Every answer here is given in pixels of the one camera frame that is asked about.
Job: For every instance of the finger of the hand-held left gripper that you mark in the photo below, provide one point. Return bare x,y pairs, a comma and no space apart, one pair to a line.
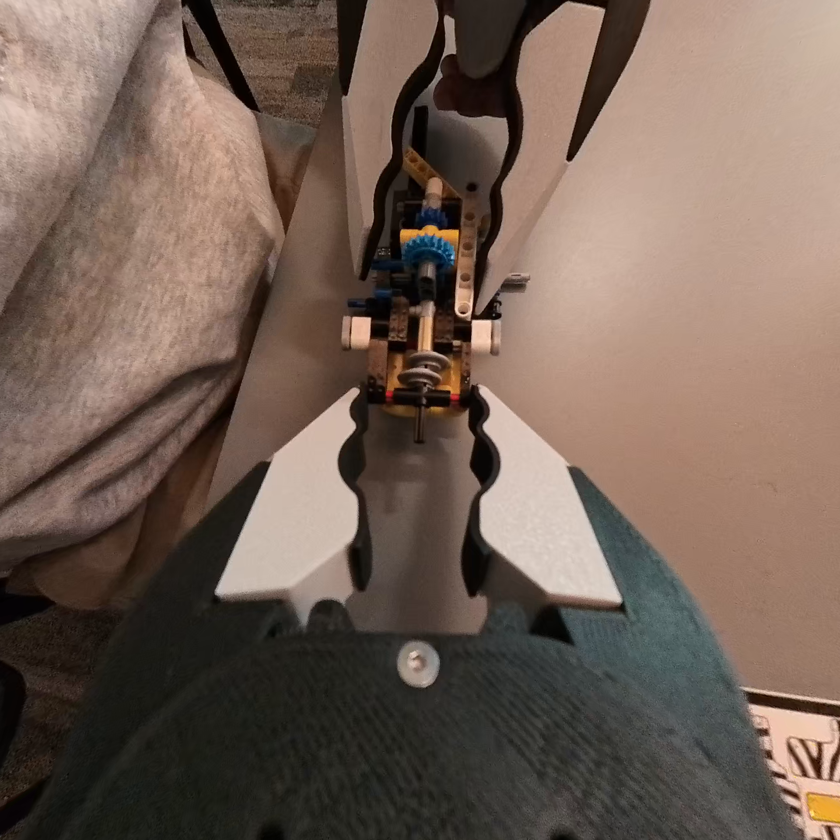
367,118
544,164

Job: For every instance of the beige pants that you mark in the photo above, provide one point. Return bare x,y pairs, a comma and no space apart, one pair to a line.
289,164

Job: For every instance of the dark chair base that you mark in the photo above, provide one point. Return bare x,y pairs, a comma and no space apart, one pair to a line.
10,702

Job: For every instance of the person's left hand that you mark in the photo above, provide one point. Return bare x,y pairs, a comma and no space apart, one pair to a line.
459,92

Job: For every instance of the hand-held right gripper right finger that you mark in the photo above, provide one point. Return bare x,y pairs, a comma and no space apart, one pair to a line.
551,531

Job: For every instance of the lego vehicle chassis model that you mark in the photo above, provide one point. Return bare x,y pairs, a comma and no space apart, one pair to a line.
426,308

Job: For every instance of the zebra striped sticker sheet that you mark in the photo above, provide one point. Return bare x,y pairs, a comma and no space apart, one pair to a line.
807,754

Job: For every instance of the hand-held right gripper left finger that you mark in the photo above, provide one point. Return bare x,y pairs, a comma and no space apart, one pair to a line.
295,525

